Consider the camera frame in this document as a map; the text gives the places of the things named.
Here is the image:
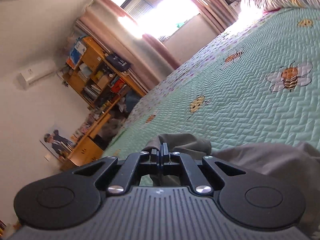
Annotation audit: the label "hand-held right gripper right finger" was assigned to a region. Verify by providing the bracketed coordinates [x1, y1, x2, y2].
[161, 142, 247, 195]

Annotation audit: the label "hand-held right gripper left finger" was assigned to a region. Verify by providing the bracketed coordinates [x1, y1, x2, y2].
[72, 148, 162, 197]

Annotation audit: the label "grey pants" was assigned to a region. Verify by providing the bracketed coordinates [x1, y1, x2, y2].
[140, 132, 320, 240]

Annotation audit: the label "white plastic bags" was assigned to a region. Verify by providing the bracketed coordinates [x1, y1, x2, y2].
[100, 119, 126, 140]

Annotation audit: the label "blue cloth bundle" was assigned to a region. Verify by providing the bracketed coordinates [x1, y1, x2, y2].
[124, 92, 143, 113]

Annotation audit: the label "wooden desk with drawers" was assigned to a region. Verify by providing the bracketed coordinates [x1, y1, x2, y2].
[60, 112, 113, 172]

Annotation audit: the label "red box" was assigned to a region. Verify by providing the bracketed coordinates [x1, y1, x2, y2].
[110, 77, 127, 94]

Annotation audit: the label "green quilted bee bedspread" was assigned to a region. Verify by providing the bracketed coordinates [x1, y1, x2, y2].
[102, 5, 320, 160]

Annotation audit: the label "cardboard box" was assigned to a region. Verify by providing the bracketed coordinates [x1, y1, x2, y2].
[96, 75, 109, 89]

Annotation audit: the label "wooden bookshelf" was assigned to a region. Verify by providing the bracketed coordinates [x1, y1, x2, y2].
[62, 36, 148, 110]

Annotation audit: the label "dark blue bag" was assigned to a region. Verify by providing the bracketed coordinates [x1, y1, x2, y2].
[105, 53, 132, 73]

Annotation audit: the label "pink curtain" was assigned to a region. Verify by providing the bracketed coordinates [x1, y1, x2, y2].
[165, 0, 241, 34]
[75, 0, 183, 98]

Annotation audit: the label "blue and white box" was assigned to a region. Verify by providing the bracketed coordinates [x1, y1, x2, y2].
[68, 40, 87, 68]

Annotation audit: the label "white air conditioner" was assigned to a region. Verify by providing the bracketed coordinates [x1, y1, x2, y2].
[17, 60, 57, 89]

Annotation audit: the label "window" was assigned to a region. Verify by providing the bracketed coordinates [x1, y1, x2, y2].
[107, 0, 203, 40]

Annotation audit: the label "wall poster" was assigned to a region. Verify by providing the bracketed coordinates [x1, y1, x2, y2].
[40, 122, 76, 161]

